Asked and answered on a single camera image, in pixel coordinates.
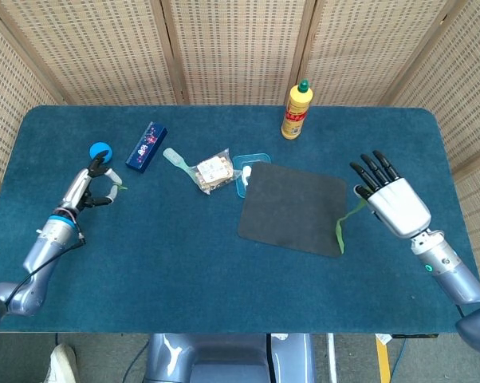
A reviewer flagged grey robot torso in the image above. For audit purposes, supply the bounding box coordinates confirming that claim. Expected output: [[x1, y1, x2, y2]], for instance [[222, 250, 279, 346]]
[[143, 333, 317, 383]]

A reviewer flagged wrapped sandwich packet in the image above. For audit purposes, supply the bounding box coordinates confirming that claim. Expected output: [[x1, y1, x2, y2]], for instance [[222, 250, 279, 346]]
[[190, 148, 244, 195]]

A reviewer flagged dark blue printed box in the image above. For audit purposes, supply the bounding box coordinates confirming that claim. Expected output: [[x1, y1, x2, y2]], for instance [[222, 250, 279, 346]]
[[124, 121, 168, 175]]

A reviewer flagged blue rubber ball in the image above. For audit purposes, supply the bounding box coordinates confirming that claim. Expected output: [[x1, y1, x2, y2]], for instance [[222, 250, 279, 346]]
[[89, 142, 113, 163]]

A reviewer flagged white shoe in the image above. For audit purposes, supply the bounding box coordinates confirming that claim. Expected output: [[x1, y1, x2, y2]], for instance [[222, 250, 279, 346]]
[[44, 342, 80, 383]]

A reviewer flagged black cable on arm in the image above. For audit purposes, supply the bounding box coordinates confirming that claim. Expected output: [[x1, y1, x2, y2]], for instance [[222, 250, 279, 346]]
[[2, 233, 88, 316]]

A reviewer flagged dark grey mat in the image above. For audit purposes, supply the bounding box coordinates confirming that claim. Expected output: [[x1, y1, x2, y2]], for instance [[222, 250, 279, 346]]
[[237, 161, 348, 259]]

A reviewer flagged transparent blue container lid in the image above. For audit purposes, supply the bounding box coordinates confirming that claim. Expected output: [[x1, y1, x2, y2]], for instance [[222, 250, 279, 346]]
[[231, 151, 272, 199]]

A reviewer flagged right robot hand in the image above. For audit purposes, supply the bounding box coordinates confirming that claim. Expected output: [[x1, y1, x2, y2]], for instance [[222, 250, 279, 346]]
[[349, 150, 432, 239]]

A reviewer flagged blue table cloth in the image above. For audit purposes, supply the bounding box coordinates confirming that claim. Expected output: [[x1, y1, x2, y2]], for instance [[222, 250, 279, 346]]
[[0, 104, 480, 334]]

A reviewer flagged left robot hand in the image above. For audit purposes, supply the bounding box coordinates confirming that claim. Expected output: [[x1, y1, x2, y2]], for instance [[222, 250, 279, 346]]
[[60, 151, 124, 216]]

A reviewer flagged light green brush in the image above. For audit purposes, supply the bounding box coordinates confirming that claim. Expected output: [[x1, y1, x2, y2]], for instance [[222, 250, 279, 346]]
[[162, 147, 197, 180]]

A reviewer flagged yellow bottle with green cap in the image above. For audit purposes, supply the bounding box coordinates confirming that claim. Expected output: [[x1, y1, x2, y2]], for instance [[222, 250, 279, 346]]
[[280, 79, 314, 140]]

